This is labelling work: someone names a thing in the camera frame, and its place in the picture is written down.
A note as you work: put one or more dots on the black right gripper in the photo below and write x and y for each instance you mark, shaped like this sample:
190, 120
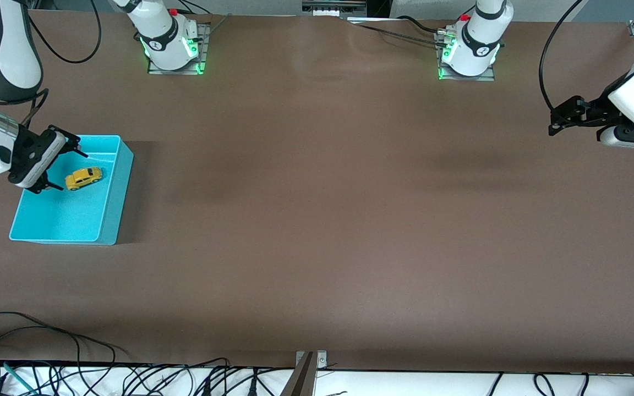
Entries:
29, 154

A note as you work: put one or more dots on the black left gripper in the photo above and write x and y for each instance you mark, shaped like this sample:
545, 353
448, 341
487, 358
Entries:
594, 111

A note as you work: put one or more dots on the yellow toy beetle car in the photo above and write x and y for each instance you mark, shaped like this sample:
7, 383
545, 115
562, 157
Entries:
83, 178

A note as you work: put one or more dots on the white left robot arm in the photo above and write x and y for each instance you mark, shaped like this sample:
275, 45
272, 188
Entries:
479, 38

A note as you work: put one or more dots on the teal plastic bin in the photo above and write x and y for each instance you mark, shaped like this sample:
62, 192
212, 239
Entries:
69, 217

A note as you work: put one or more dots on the grey power strip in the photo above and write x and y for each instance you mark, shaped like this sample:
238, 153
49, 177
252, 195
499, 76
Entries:
333, 8

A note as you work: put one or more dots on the black power plug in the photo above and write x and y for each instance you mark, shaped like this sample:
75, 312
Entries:
205, 388
252, 388

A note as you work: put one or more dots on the dark grey metal bar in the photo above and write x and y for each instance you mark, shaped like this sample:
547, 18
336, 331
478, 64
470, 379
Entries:
300, 382

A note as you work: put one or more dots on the grey metal base plate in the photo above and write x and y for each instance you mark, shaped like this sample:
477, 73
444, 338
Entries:
468, 78
204, 52

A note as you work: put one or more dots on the small metal bracket plate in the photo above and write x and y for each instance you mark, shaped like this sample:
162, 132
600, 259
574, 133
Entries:
322, 360

